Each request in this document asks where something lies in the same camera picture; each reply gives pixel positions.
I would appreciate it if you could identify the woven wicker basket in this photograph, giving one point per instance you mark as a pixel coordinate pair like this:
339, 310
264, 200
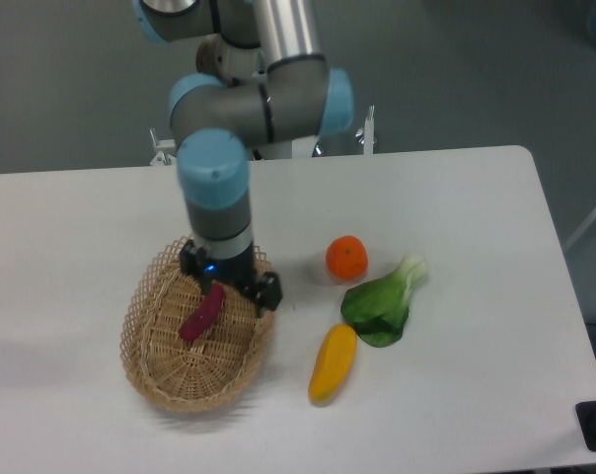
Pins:
181, 376

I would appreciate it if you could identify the orange tangerine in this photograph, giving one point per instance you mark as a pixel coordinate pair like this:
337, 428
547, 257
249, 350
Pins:
346, 258

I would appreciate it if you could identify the yellow mango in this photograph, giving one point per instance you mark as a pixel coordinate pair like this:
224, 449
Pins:
333, 364

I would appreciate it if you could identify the white metal base frame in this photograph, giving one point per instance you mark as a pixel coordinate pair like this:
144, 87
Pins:
366, 137

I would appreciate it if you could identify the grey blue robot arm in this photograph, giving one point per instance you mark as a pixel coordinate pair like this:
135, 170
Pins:
267, 82

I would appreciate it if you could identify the green bok choy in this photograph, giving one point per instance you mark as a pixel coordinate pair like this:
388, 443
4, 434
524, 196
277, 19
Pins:
378, 309

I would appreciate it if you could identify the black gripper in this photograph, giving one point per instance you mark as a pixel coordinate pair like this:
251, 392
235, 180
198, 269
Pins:
238, 271

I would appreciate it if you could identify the purple sweet potato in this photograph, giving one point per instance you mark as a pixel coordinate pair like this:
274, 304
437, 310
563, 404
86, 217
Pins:
204, 316

